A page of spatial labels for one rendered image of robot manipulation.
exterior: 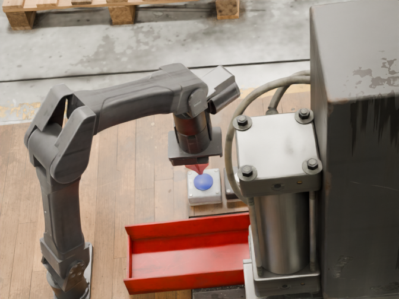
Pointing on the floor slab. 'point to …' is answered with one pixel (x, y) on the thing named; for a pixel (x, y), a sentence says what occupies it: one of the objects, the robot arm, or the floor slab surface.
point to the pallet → (20, 13)
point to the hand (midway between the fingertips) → (200, 169)
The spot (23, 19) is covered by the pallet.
